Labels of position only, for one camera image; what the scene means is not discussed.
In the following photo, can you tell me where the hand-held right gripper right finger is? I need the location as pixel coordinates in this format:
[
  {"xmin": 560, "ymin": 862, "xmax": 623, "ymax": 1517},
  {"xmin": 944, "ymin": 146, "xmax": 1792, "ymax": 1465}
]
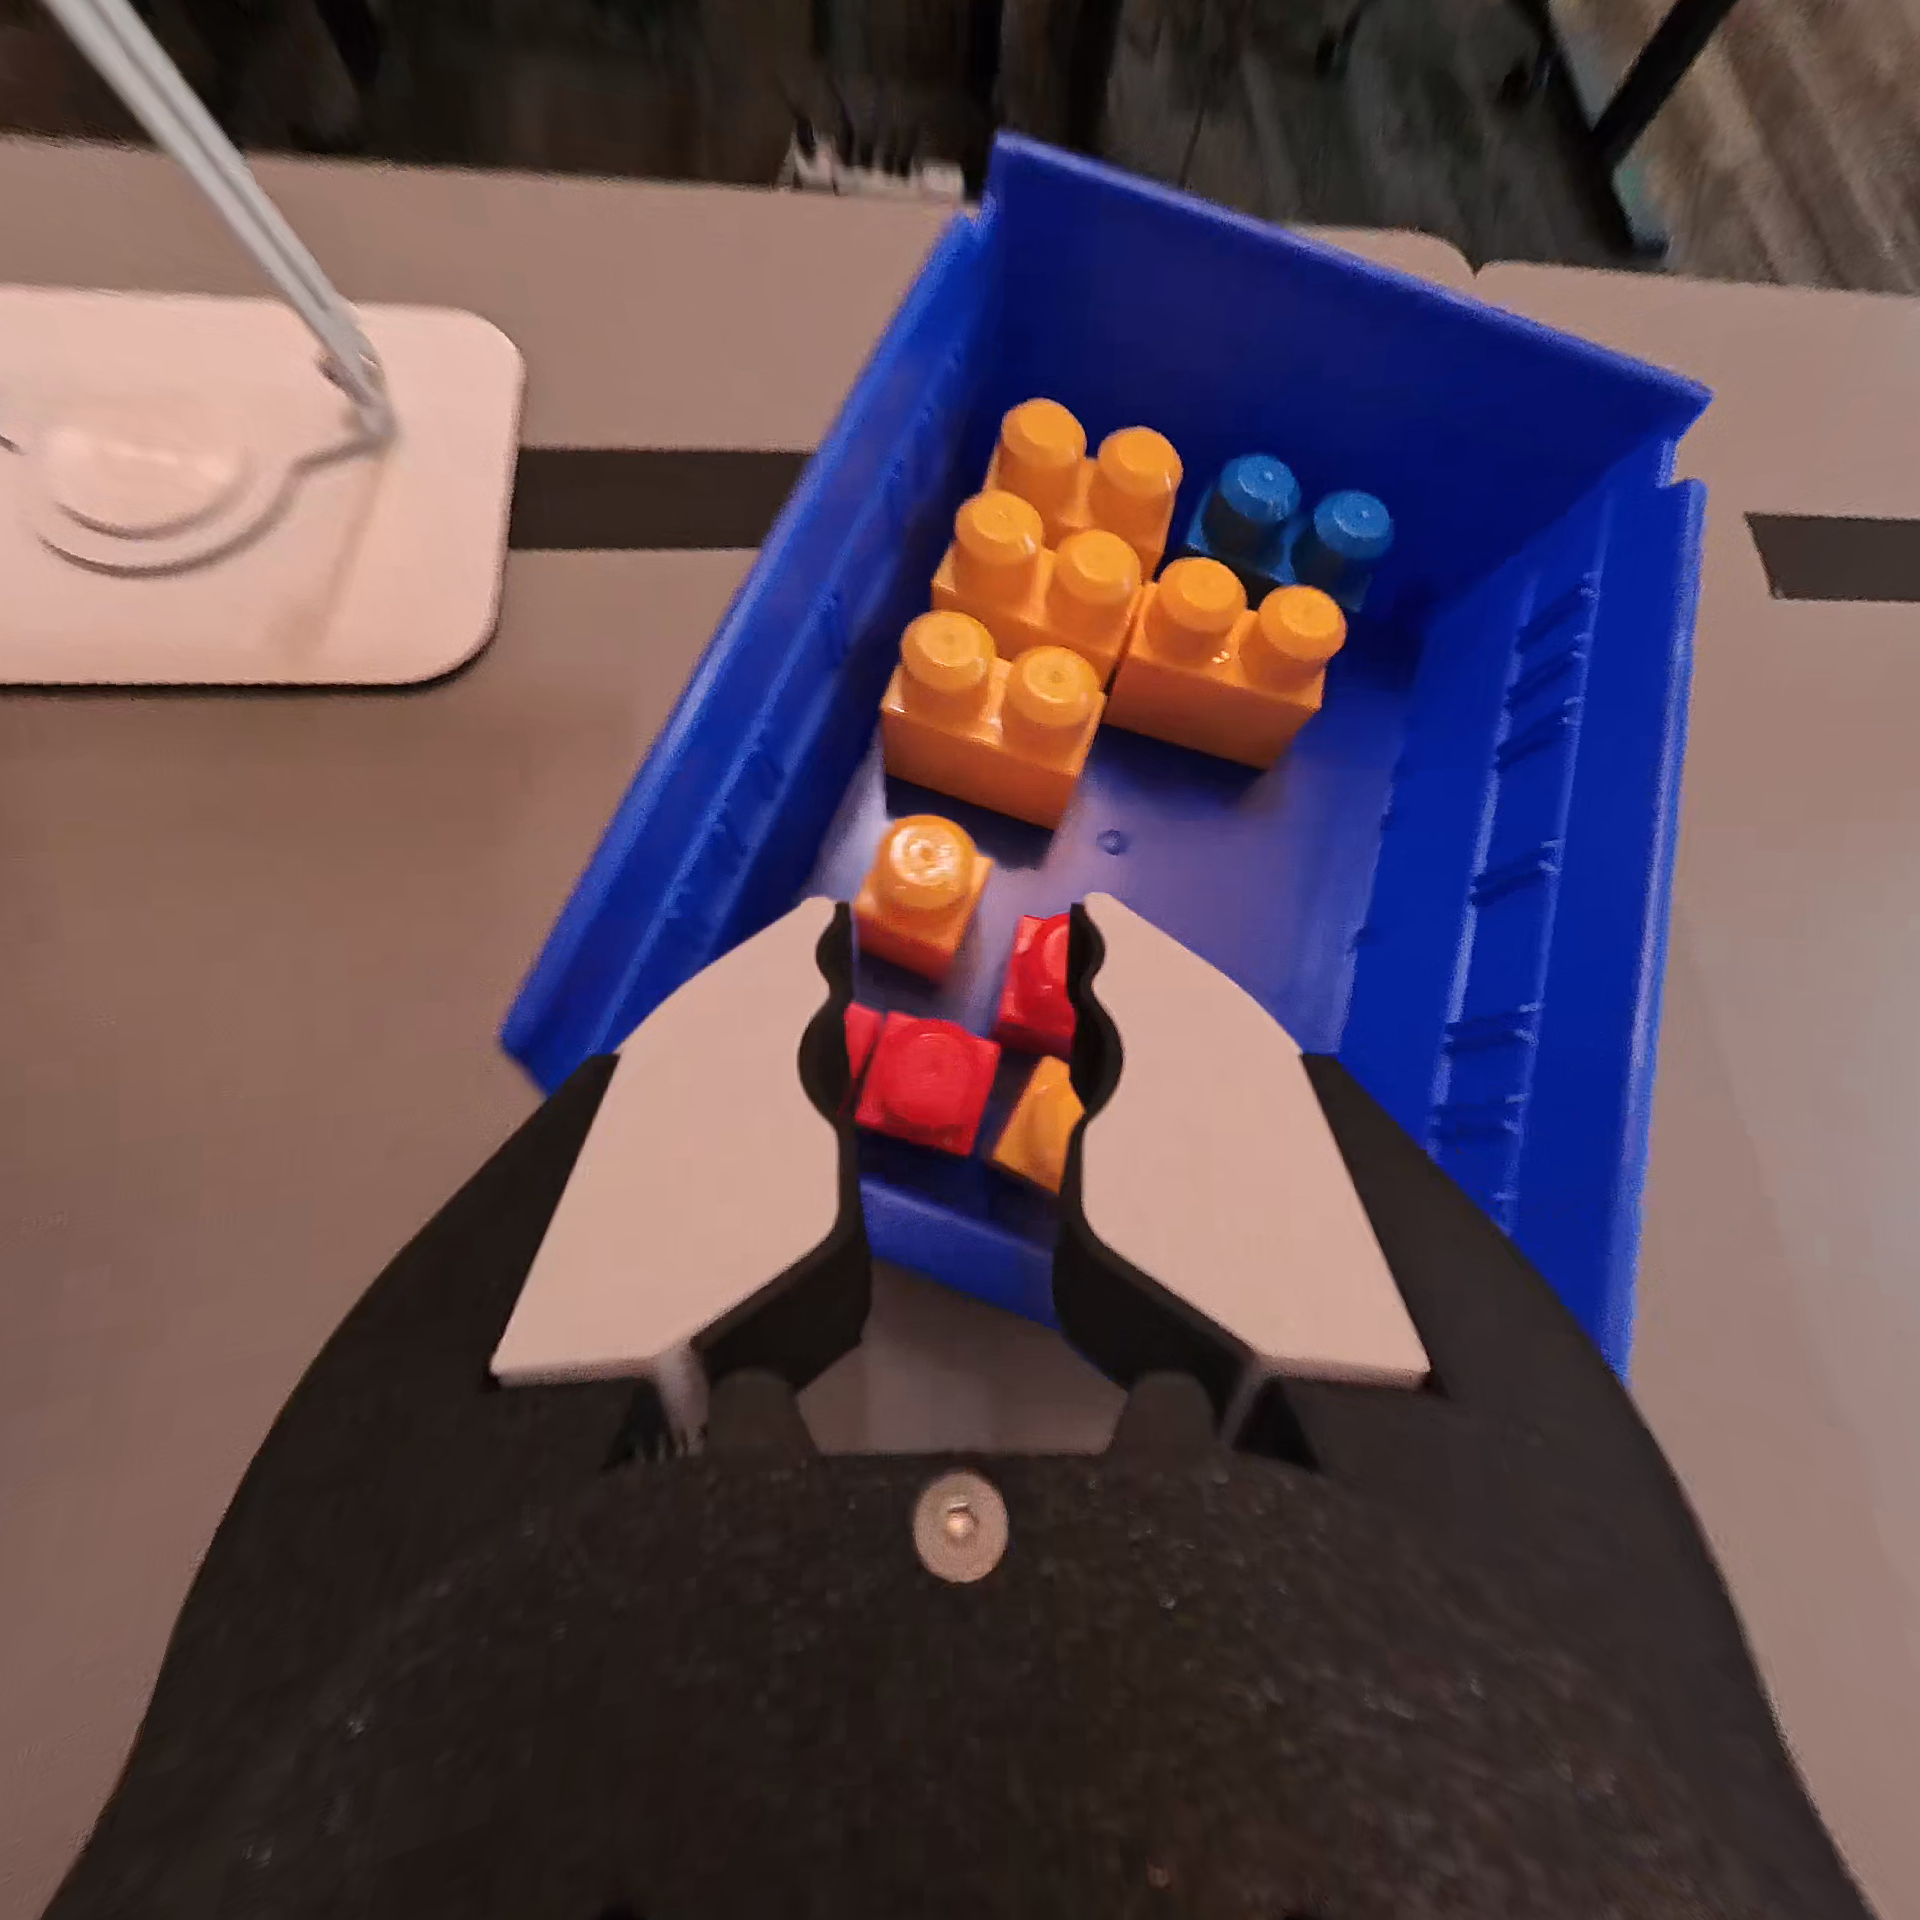
[{"xmin": 1048, "ymin": 892, "xmax": 1434, "ymax": 1449}]

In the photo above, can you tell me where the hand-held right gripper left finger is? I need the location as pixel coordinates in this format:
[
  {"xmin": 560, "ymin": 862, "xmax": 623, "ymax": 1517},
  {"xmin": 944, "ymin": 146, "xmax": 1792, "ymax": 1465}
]
[{"xmin": 491, "ymin": 895, "xmax": 876, "ymax": 1449}]

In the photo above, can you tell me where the cluster of mega blocks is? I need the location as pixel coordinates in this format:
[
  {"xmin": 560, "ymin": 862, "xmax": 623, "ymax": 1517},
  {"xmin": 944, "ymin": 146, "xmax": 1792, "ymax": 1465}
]
[{"xmin": 843, "ymin": 398, "xmax": 1396, "ymax": 1193}]

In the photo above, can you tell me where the blue plastic bin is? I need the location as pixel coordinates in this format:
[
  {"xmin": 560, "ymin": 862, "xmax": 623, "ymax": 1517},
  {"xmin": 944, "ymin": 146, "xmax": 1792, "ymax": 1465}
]
[{"xmin": 499, "ymin": 132, "xmax": 1712, "ymax": 1374}]

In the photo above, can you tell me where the white display stand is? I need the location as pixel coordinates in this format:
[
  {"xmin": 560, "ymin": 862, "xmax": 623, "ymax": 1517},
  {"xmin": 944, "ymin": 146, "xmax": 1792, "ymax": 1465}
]
[{"xmin": 0, "ymin": 0, "xmax": 528, "ymax": 687}]

